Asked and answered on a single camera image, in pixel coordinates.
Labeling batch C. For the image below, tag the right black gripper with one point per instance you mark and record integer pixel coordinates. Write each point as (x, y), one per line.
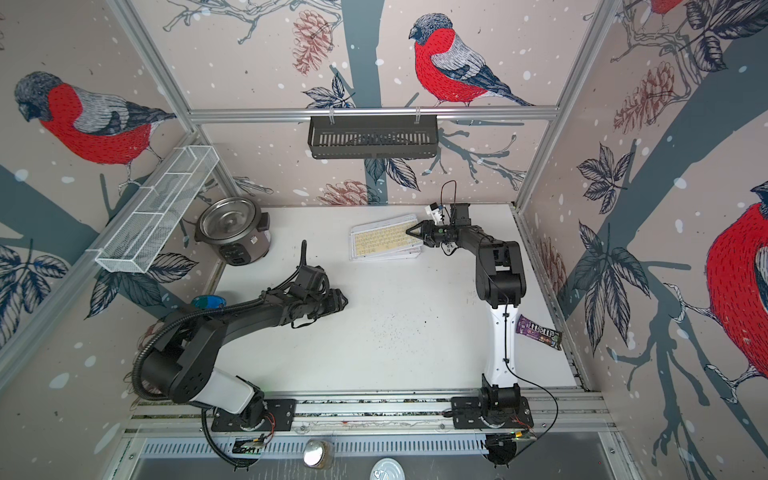
(430, 228)

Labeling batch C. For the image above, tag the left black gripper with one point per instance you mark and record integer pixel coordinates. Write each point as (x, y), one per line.
(336, 302)

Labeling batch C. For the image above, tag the yellow keyboard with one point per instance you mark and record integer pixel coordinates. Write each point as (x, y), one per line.
(382, 236)

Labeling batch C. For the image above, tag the pink keyboard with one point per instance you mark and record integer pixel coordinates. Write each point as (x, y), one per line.
(402, 254)

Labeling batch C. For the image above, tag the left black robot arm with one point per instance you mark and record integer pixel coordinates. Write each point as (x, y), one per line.
(178, 363)

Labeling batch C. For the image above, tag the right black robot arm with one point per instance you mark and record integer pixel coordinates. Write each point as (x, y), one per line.
(499, 280)

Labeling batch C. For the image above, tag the steel rice cooker pot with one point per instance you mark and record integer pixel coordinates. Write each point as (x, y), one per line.
(237, 229)

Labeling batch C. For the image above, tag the blue lidded container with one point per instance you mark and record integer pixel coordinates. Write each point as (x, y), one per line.
(208, 302)

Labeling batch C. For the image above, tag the purple candy bar wrapper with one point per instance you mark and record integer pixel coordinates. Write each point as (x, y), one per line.
(547, 336)

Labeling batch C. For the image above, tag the white round lid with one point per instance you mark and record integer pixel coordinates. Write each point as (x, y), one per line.
(387, 469)

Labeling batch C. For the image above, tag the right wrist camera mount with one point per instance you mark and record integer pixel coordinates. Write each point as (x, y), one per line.
(436, 213)

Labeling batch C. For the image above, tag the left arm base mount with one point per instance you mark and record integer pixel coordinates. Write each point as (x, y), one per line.
(264, 415)

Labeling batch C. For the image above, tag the black hanging wall basket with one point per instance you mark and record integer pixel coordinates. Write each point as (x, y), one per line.
(373, 137)

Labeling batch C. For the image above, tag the white wire mesh shelf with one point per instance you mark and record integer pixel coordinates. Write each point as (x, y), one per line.
(141, 237)

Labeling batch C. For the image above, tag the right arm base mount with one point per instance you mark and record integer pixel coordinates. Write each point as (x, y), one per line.
(470, 413)

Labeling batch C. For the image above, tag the aluminium rail track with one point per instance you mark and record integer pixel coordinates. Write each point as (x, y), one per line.
(561, 410)

